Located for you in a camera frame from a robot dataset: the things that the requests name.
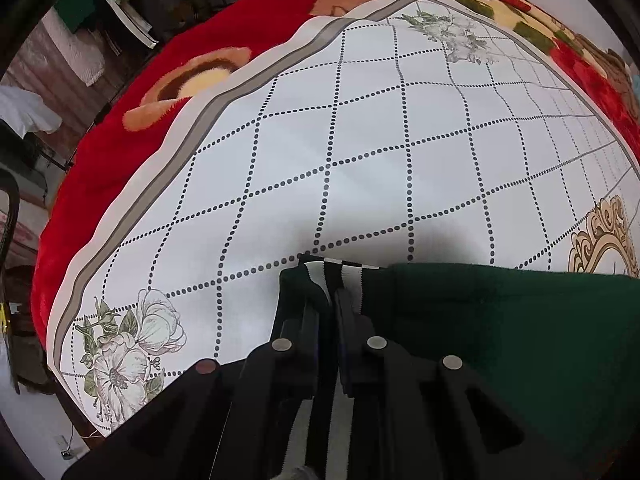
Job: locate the white diamond-pattern floral cloth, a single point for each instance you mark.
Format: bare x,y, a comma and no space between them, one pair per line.
350,135

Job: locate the pale textured cloth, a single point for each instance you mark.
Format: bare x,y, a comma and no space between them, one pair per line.
82,55

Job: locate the red floral blanket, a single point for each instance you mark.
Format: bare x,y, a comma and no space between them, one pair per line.
125,160

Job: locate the white crumpled garment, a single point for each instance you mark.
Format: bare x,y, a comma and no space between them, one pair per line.
25,110

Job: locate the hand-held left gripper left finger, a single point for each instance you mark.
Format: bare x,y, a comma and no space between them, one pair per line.
300,325

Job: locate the green and white varsity jacket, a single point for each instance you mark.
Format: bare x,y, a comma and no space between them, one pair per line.
500,340

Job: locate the dark hanging clothes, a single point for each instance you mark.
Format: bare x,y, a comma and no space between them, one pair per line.
170,7

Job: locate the green hanging garment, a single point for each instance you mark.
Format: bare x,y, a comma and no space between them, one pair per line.
75,7

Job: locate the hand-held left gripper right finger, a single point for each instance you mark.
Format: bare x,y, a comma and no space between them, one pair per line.
357,355

